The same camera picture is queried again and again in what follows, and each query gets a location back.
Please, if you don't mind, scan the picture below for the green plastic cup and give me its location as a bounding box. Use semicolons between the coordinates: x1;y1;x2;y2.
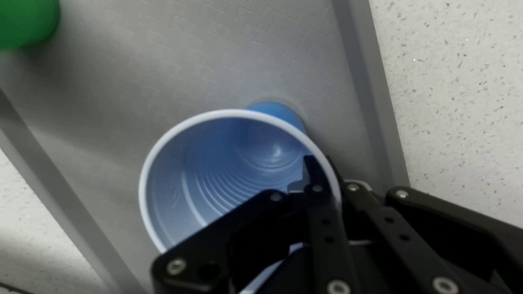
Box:
0;0;60;50

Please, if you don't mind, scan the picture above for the blue plastic cup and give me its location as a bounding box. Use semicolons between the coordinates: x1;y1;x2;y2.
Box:
137;99;343;294

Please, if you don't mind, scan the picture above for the grey plastic tray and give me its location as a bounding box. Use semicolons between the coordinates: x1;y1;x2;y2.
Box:
0;0;408;294

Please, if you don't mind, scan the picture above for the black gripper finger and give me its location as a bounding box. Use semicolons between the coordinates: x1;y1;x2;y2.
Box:
287;155;333;211

